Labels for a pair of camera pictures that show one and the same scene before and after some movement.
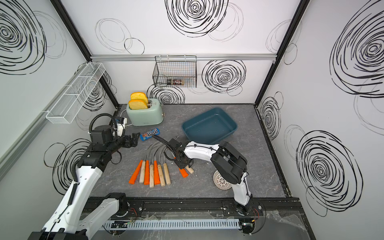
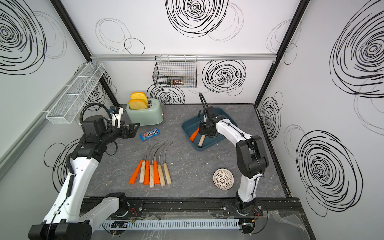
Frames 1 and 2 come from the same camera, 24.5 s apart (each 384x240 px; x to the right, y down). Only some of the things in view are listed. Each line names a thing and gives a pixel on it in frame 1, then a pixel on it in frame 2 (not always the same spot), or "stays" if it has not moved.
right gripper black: (179, 165) to (201, 125)
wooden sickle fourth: (151, 167) stays
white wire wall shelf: (75, 92) stays
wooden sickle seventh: (166, 172) stays
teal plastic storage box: (210, 126) stays
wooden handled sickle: (189, 169) to (201, 141)
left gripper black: (134, 138) to (132, 132)
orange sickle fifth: (157, 176) stays
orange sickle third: (146, 181) stays
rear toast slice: (139, 95) stays
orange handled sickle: (183, 173) to (192, 138)
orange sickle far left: (132, 178) stays
